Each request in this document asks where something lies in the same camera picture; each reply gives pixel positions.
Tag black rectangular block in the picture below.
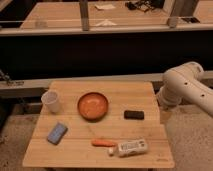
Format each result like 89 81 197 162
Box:
124 110 144 120

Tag black cables pile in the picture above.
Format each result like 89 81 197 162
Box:
124 0 165 13

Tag blue sponge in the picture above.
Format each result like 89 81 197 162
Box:
47 123 68 145

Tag white plastic bottle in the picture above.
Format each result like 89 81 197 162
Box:
108 138 148 157

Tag wooden cutting board table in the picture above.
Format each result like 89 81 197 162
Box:
23 81 174 169

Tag grey metal post right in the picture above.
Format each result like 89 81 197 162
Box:
166 0 186 29

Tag folded white paper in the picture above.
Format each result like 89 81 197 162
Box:
95 19 117 27

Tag grey metal post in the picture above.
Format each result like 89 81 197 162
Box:
79 0 90 31
166 0 186 29

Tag white paper sheet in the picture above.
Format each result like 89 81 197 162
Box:
95 4 116 10

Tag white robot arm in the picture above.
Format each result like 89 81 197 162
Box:
156 62 213 118

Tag orange bowl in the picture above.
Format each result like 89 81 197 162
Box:
77 92 109 121

